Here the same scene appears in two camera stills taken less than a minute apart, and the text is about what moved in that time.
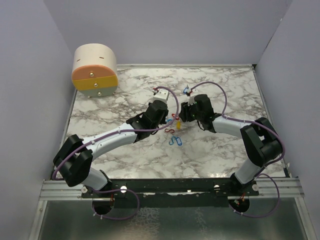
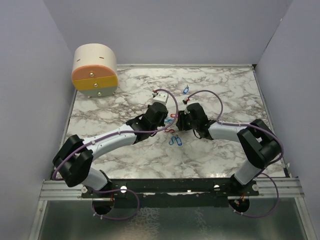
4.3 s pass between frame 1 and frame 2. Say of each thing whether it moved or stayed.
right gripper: moved
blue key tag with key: stayed
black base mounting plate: stayed
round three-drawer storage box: stayed
